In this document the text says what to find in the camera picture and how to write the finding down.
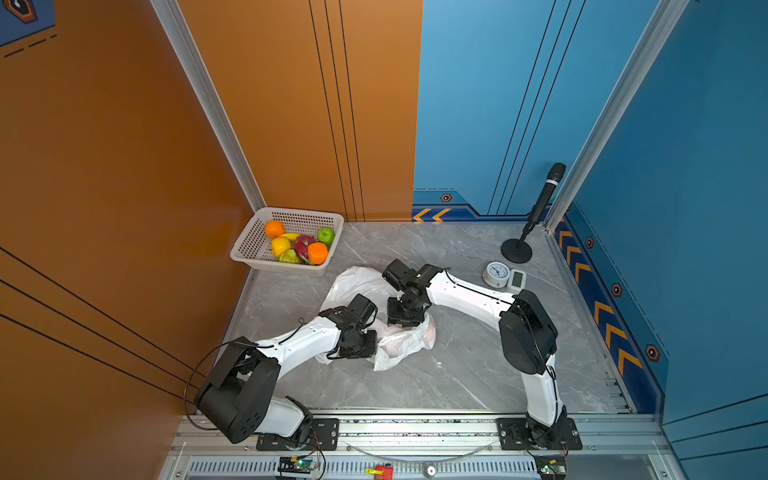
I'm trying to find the white plastic bag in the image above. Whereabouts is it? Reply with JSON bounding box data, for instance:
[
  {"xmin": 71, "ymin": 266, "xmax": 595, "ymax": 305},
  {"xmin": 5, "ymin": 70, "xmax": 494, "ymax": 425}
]
[{"xmin": 321, "ymin": 266, "xmax": 434, "ymax": 372}]

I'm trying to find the orange fruit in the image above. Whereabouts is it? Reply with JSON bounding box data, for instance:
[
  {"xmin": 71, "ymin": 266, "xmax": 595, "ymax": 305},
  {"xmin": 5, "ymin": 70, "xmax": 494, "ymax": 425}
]
[
  {"xmin": 264, "ymin": 220, "xmax": 286, "ymax": 239},
  {"xmin": 417, "ymin": 320, "xmax": 436, "ymax": 350},
  {"xmin": 307, "ymin": 242, "xmax": 329, "ymax": 266}
]

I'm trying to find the yellow-green fruit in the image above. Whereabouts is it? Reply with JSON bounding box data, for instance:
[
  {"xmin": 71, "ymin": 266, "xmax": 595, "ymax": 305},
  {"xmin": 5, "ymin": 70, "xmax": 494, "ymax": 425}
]
[{"xmin": 278, "ymin": 249, "xmax": 302, "ymax": 264}]

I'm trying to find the green apple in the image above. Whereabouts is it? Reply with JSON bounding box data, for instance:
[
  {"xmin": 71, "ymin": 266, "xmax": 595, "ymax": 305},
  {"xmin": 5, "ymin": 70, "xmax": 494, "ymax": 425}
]
[{"xmin": 316, "ymin": 227, "xmax": 336, "ymax": 248}]

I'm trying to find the red dragon fruit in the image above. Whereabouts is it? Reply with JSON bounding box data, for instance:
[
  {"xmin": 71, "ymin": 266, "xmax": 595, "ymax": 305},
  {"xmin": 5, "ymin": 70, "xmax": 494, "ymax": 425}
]
[{"xmin": 293, "ymin": 235, "xmax": 316, "ymax": 264}]

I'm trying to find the yellow lemon fruit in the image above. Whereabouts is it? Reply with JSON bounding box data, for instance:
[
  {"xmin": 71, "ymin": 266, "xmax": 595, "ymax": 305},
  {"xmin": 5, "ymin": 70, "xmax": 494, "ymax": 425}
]
[{"xmin": 270, "ymin": 236, "xmax": 292, "ymax": 258}]

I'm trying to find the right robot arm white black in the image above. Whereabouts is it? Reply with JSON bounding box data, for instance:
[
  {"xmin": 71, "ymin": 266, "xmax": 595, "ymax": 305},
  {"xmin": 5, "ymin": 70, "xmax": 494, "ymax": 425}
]
[{"xmin": 382, "ymin": 260, "xmax": 581, "ymax": 451}]

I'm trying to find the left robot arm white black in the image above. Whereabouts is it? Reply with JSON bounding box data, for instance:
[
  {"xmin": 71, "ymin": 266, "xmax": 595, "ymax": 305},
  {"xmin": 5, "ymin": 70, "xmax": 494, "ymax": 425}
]
[{"xmin": 194, "ymin": 294, "xmax": 378, "ymax": 448}]

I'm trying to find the round white clock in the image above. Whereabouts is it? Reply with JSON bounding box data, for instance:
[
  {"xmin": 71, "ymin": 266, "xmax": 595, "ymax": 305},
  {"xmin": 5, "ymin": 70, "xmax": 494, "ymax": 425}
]
[{"xmin": 482, "ymin": 261, "xmax": 511, "ymax": 289}]

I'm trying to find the small white digital timer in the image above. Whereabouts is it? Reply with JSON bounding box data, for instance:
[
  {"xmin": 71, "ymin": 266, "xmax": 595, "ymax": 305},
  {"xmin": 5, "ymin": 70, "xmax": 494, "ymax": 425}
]
[{"xmin": 506, "ymin": 269, "xmax": 527, "ymax": 295}]

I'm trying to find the black microphone on stand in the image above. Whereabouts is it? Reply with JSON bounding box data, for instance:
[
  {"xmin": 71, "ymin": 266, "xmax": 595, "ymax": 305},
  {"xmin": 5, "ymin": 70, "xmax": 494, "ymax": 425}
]
[{"xmin": 500, "ymin": 162, "xmax": 566, "ymax": 264}]

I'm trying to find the green circuit board left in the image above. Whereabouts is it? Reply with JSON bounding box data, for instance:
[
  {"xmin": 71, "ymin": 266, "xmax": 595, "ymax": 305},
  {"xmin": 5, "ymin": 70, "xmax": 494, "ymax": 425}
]
[{"xmin": 276, "ymin": 456, "xmax": 320, "ymax": 479}]

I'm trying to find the red yellow button box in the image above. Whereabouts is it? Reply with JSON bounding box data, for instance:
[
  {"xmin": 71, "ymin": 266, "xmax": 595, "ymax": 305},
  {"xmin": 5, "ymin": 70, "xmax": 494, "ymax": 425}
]
[{"xmin": 365, "ymin": 465, "xmax": 394, "ymax": 480}]

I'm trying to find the white plastic basket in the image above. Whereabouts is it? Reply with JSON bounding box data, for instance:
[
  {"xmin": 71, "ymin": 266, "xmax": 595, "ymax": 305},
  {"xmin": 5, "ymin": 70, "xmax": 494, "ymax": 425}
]
[{"xmin": 230, "ymin": 207, "xmax": 344, "ymax": 276}]

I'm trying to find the circuit board right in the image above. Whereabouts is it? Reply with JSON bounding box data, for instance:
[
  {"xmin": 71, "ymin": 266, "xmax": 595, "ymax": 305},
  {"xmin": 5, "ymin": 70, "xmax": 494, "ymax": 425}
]
[{"xmin": 535, "ymin": 459, "xmax": 567, "ymax": 480}]

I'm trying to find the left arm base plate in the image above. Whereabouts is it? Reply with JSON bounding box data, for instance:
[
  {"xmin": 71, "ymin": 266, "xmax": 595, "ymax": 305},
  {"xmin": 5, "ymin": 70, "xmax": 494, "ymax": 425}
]
[{"xmin": 256, "ymin": 418, "xmax": 339, "ymax": 451}]

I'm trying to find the aluminium front rail frame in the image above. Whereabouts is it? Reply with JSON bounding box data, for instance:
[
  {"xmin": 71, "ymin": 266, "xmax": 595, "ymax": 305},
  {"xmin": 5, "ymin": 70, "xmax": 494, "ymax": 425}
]
[{"xmin": 159, "ymin": 410, "xmax": 686, "ymax": 479}]

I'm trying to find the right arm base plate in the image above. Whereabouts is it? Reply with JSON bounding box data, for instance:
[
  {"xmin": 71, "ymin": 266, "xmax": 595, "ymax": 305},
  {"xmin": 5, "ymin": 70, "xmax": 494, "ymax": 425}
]
[{"xmin": 496, "ymin": 416, "xmax": 583, "ymax": 451}]

